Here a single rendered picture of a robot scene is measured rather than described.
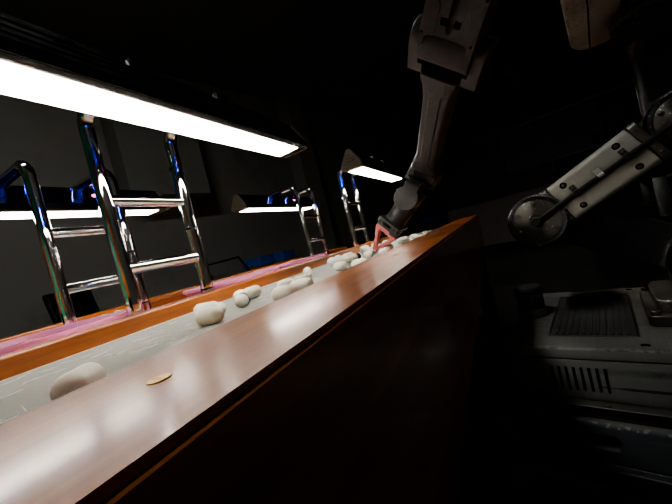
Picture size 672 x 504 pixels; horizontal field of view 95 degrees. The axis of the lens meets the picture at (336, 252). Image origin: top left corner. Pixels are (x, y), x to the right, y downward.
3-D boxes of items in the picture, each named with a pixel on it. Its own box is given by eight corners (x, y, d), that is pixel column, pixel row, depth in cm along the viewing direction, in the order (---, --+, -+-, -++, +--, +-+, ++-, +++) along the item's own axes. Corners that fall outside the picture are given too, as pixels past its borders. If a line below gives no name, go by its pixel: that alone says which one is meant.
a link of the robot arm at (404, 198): (447, 171, 78) (416, 158, 80) (443, 169, 68) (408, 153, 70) (424, 214, 82) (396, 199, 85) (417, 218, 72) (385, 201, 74)
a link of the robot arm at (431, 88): (505, 24, 39) (426, 1, 41) (483, 61, 38) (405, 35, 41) (449, 174, 80) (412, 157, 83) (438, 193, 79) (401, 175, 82)
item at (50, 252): (165, 335, 79) (119, 163, 77) (71, 372, 61) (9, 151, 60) (125, 340, 87) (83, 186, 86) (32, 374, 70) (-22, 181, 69)
